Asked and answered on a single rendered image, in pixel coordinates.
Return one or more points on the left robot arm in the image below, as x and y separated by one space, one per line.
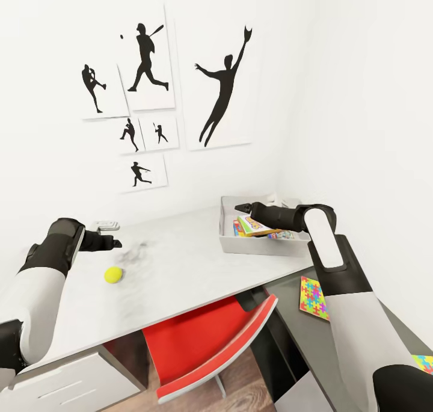
29 305

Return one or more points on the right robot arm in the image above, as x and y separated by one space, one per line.
377 368

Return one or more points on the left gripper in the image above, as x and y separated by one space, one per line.
102 243

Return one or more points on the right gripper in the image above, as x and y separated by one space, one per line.
266 215

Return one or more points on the tennis ball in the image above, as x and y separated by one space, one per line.
113 274

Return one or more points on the toy box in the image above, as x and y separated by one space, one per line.
261 244

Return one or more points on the jigsaw puzzle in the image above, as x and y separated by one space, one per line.
312 299
425 363

